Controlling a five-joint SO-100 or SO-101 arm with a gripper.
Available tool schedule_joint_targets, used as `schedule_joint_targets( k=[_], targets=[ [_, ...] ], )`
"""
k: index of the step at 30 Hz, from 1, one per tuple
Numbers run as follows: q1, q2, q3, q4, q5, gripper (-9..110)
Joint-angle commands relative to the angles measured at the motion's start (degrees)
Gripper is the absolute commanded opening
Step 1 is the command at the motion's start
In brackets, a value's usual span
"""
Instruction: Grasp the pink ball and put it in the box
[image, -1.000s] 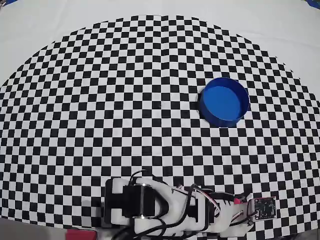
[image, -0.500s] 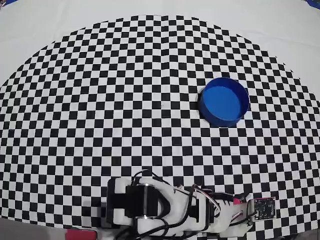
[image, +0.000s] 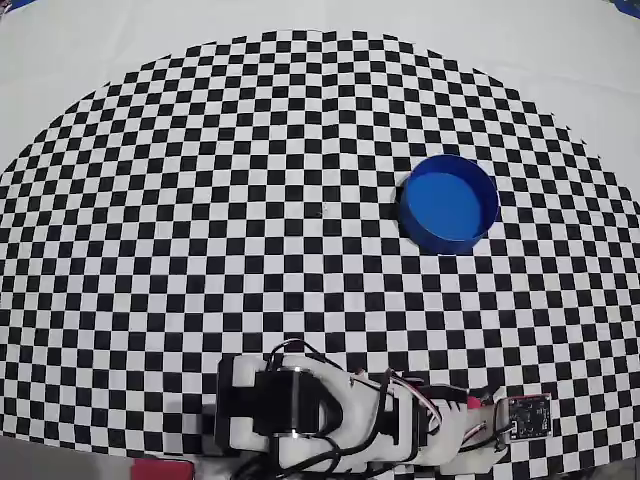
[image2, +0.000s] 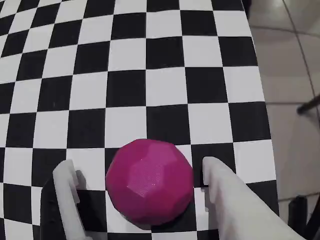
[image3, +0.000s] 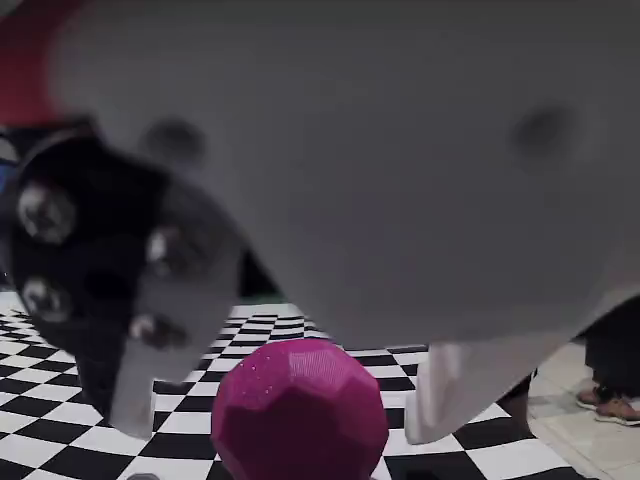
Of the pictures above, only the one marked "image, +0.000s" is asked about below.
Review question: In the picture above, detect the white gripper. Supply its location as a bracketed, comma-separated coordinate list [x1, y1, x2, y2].
[414, 387, 507, 474]

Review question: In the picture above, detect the blue round box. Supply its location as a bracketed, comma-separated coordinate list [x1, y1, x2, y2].
[396, 154, 501, 256]

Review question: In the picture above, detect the red flat object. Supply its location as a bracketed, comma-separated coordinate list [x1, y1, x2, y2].
[130, 459, 194, 480]

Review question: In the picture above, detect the black white checkered mat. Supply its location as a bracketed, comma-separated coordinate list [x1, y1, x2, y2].
[0, 0, 640, 475]

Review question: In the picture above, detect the white red black servo cable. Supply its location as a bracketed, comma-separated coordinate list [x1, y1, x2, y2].
[383, 371, 445, 435]

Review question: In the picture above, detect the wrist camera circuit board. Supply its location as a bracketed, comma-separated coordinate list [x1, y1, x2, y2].
[497, 393, 554, 445]

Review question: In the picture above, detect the thick black cable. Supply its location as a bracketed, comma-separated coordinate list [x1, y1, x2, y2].
[234, 369, 396, 476]

